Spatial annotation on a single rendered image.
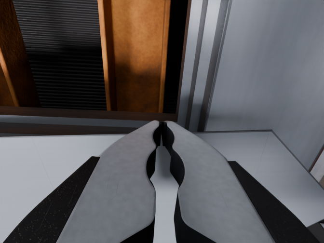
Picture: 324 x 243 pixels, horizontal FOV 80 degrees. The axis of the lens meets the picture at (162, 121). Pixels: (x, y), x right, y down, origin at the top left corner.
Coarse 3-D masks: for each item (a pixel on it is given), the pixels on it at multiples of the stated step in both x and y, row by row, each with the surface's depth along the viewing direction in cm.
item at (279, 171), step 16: (272, 144) 14; (272, 160) 15; (288, 160) 15; (256, 176) 15; (272, 176) 16; (288, 176) 16; (304, 176) 16; (272, 192) 16; (288, 192) 16; (304, 192) 17; (288, 208) 18; (304, 208) 18
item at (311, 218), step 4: (320, 192) 17; (320, 196) 17; (316, 200) 17; (320, 200) 17; (316, 204) 17; (320, 204) 17; (312, 208) 18; (316, 208) 18; (320, 208) 18; (312, 212) 18; (316, 212) 18; (320, 212) 18; (308, 216) 18; (312, 216) 18; (316, 216) 18; (320, 216) 18; (304, 220) 19; (308, 220) 19; (312, 220) 19; (316, 220) 19; (320, 220) 19; (304, 224) 19; (308, 224) 19; (312, 224) 19
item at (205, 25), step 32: (192, 0) 12; (224, 0) 10; (192, 32) 13; (192, 64) 14; (192, 96) 14; (0, 128) 15; (32, 128) 16; (64, 128) 16; (96, 128) 16; (128, 128) 17; (192, 128) 15
